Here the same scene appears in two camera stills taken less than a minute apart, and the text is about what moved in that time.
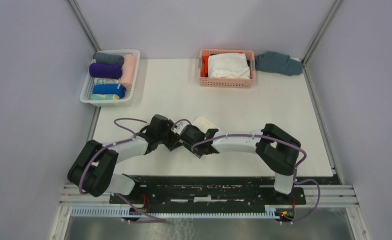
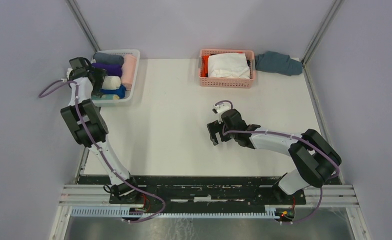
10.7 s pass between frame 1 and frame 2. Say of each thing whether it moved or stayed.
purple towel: stayed
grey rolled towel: stayed
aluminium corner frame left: stayed
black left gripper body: moved
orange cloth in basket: stayed
